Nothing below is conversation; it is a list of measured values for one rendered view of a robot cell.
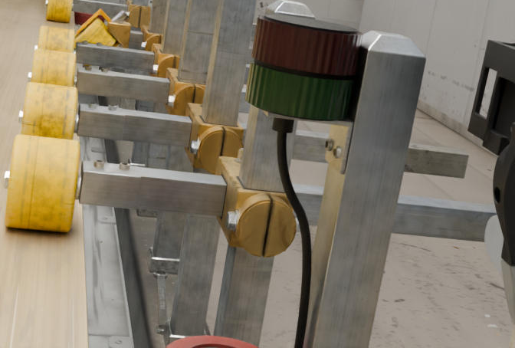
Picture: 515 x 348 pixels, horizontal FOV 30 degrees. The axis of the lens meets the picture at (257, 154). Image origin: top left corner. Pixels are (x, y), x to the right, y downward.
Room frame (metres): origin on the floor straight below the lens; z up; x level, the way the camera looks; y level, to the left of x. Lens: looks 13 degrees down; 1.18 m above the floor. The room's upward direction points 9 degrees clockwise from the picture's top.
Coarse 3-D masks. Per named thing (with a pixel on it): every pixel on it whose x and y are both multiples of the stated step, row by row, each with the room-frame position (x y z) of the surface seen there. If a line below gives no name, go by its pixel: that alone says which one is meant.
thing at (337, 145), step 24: (288, 24) 0.52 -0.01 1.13; (312, 24) 0.53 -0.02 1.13; (336, 24) 0.56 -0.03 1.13; (288, 72) 0.51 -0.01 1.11; (312, 72) 0.51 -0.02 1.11; (288, 120) 0.53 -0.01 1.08; (312, 120) 0.53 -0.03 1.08; (336, 120) 0.53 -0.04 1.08; (336, 144) 0.54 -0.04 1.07; (336, 168) 0.54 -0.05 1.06; (288, 192) 0.54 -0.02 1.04
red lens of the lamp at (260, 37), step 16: (256, 32) 0.53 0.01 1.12; (272, 32) 0.52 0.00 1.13; (288, 32) 0.51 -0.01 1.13; (304, 32) 0.51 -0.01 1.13; (320, 32) 0.51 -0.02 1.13; (256, 48) 0.53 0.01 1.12; (272, 48) 0.52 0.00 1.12; (288, 48) 0.51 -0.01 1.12; (304, 48) 0.51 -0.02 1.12; (320, 48) 0.51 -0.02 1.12; (336, 48) 0.52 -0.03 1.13; (352, 48) 0.52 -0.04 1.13; (288, 64) 0.51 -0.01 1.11; (304, 64) 0.51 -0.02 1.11; (320, 64) 0.51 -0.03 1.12; (336, 64) 0.52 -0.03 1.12; (352, 64) 0.53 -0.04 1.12
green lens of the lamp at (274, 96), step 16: (256, 64) 0.53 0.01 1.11; (256, 80) 0.52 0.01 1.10; (272, 80) 0.52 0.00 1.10; (288, 80) 0.51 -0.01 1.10; (304, 80) 0.51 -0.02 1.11; (320, 80) 0.51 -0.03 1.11; (336, 80) 0.52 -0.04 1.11; (352, 80) 0.53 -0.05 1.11; (256, 96) 0.52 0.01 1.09; (272, 96) 0.52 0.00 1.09; (288, 96) 0.51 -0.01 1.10; (304, 96) 0.51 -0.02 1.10; (320, 96) 0.51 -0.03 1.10; (336, 96) 0.52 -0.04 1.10; (288, 112) 0.51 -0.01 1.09; (304, 112) 0.51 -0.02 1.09; (320, 112) 0.51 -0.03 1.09; (336, 112) 0.52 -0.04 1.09
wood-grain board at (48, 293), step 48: (0, 0) 2.50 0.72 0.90; (0, 48) 1.72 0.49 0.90; (0, 96) 1.31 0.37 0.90; (0, 144) 1.05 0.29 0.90; (0, 192) 0.87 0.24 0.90; (0, 240) 0.75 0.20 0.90; (48, 240) 0.77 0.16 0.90; (0, 288) 0.65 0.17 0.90; (48, 288) 0.66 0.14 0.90; (0, 336) 0.57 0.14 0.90; (48, 336) 0.59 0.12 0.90
